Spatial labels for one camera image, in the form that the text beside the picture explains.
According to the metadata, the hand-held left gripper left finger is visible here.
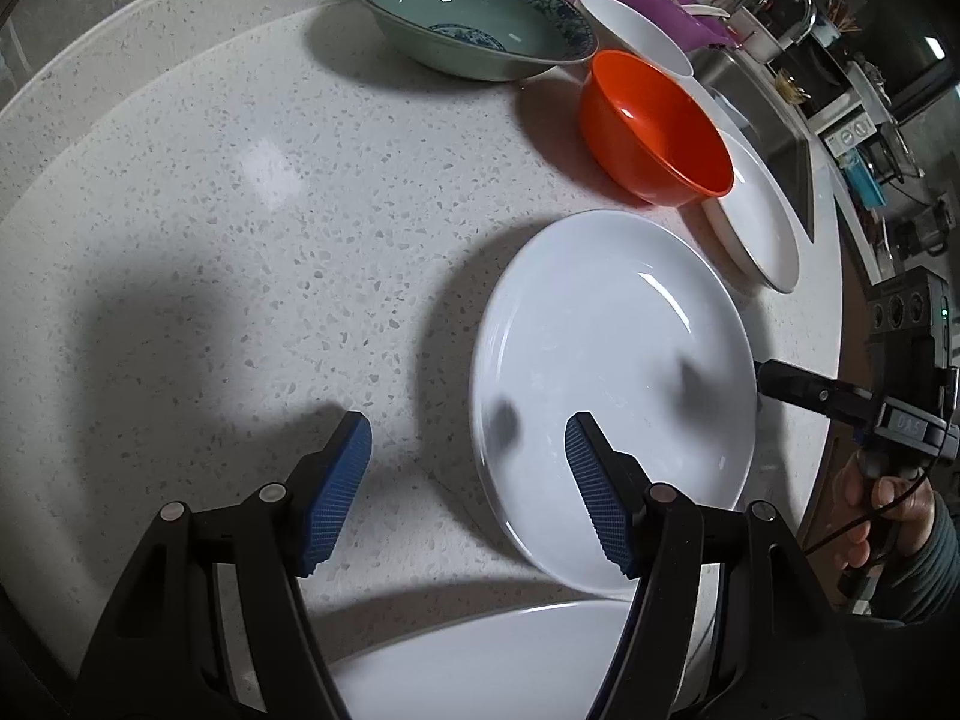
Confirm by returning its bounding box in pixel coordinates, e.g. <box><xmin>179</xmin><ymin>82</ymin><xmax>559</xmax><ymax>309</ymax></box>
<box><xmin>71</xmin><ymin>411</ymin><xmax>374</xmax><ymax>720</ymax></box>

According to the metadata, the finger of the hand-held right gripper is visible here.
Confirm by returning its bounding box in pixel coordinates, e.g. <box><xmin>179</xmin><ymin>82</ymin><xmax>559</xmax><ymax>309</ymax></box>
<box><xmin>756</xmin><ymin>358</ymin><xmax>880</xmax><ymax>430</ymax></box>

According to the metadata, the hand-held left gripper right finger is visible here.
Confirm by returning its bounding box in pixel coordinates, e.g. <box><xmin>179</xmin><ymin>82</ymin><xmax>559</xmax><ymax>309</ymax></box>
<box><xmin>564</xmin><ymin>411</ymin><xmax>863</xmax><ymax>720</ymax></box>

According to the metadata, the large white plate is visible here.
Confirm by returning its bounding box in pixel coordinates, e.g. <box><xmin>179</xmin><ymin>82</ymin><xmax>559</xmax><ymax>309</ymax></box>
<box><xmin>469</xmin><ymin>209</ymin><xmax>759</xmax><ymax>595</ymax></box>

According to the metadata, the orange plastic bowl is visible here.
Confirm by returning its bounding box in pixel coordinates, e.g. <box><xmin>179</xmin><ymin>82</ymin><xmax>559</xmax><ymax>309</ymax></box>
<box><xmin>577</xmin><ymin>49</ymin><xmax>734</xmax><ymax>208</ymax></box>

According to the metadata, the white bowl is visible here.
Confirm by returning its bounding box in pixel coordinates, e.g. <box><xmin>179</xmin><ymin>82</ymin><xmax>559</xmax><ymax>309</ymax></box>
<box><xmin>575</xmin><ymin>0</ymin><xmax>695</xmax><ymax>80</ymax></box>

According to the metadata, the blue patterned ceramic bowl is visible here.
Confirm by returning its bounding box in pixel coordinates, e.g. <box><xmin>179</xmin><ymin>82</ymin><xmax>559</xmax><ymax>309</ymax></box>
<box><xmin>351</xmin><ymin>0</ymin><xmax>599</xmax><ymax>83</ymax></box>

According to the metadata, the person's right forearm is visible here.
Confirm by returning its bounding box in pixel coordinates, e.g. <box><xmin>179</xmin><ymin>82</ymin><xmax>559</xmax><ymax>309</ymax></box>
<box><xmin>862</xmin><ymin>484</ymin><xmax>960</xmax><ymax>625</ymax></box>

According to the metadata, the person's right hand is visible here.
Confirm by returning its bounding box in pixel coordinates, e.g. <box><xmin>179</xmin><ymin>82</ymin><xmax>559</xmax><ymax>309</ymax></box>
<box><xmin>835</xmin><ymin>456</ymin><xmax>938</xmax><ymax>572</ymax></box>

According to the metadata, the white plate with grey rim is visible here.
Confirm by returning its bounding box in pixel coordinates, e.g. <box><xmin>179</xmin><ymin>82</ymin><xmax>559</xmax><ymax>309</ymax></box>
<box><xmin>701</xmin><ymin>127</ymin><xmax>801</xmax><ymax>295</ymax></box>

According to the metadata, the white kitchen appliance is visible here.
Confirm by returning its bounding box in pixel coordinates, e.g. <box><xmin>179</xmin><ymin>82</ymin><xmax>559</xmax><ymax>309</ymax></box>
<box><xmin>817</xmin><ymin>109</ymin><xmax>905</xmax><ymax>162</ymax></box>

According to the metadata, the stainless steel sink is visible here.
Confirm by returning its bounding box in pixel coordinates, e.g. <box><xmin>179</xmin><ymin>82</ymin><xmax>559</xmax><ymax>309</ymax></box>
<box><xmin>688</xmin><ymin>43</ymin><xmax>816</xmax><ymax>242</ymax></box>

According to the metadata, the white cup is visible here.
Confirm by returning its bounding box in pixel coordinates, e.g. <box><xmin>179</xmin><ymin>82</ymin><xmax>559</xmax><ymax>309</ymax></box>
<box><xmin>726</xmin><ymin>9</ymin><xmax>786</xmax><ymax>62</ymax></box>

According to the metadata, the chopstick holder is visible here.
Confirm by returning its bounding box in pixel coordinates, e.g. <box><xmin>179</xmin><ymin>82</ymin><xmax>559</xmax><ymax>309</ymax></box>
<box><xmin>812</xmin><ymin>0</ymin><xmax>865</xmax><ymax>47</ymax></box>

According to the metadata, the black cable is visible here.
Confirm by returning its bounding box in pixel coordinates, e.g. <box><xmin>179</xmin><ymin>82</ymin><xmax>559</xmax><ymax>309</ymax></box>
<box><xmin>802</xmin><ymin>465</ymin><xmax>935</xmax><ymax>552</ymax></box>

